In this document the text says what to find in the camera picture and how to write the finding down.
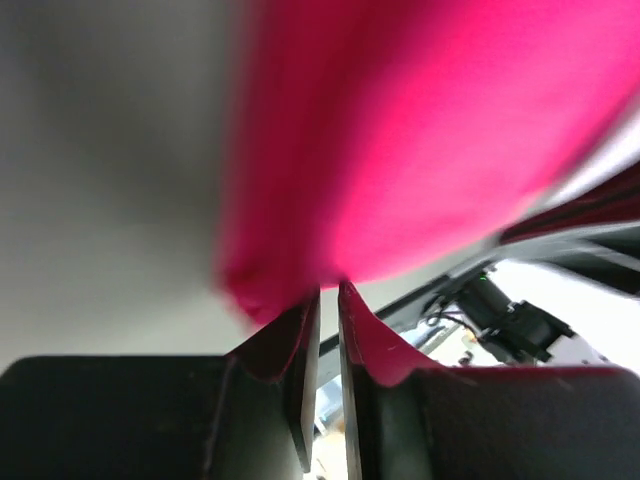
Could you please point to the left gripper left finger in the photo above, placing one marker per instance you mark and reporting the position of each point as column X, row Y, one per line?
column 269, row 406

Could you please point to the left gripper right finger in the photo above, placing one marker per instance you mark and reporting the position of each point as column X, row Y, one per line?
column 385, row 433

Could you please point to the red polo shirt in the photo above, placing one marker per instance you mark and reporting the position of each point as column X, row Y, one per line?
column 374, row 136

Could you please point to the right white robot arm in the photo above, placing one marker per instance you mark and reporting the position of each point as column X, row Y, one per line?
column 514, row 333

